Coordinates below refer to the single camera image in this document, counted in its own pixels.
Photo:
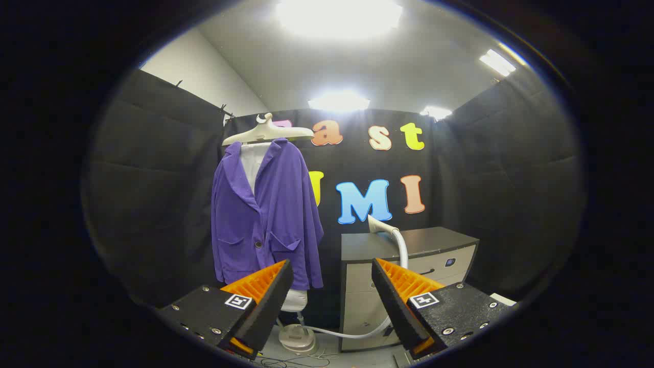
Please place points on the large square ceiling light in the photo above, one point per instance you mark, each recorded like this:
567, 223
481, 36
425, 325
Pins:
337, 18

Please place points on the long ceiling light strip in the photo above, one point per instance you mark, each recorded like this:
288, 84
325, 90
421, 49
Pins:
496, 62

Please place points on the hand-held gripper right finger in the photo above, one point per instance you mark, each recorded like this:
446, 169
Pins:
396, 306

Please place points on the purple jacket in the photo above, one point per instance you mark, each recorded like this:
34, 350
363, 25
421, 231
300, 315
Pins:
281, 204

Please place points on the grey cabinet with dark top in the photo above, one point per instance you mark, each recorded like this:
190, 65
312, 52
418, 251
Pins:
434, 240

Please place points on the white flat box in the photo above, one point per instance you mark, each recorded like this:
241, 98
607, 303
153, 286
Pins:
503, 299

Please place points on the white garment steamer base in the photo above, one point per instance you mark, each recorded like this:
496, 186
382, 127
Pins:
296, 338

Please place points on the white ironing back pad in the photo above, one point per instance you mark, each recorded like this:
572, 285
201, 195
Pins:
253, 163

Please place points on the white clothes hanger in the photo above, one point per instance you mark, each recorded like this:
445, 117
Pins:
265, 134

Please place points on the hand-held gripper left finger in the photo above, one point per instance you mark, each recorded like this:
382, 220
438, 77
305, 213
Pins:
271, 306

